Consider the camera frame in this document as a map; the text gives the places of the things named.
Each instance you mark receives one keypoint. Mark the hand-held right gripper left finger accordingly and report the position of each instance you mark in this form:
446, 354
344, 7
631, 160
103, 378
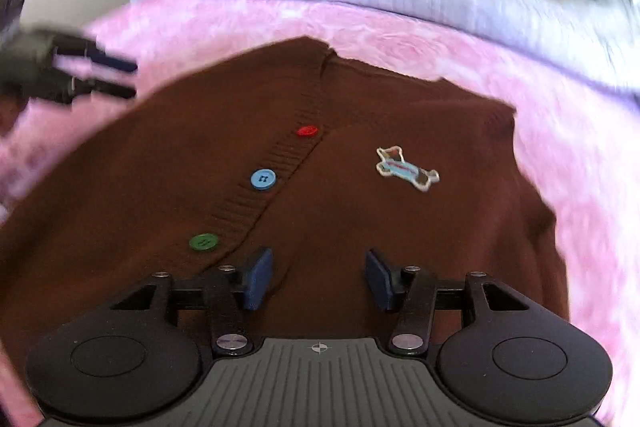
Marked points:
257, 279

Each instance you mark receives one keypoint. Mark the pink floral bedspread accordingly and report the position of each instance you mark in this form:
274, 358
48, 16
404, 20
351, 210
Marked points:
200, 32

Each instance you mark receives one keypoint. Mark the brown buttoned cardigan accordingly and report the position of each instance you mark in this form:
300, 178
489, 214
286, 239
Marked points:
350, 217

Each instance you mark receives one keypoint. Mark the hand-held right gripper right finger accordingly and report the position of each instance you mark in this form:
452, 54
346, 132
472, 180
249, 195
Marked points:
379, 279

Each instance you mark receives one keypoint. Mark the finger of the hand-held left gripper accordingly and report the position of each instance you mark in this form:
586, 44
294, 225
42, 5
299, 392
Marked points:
107, 59
107, 88

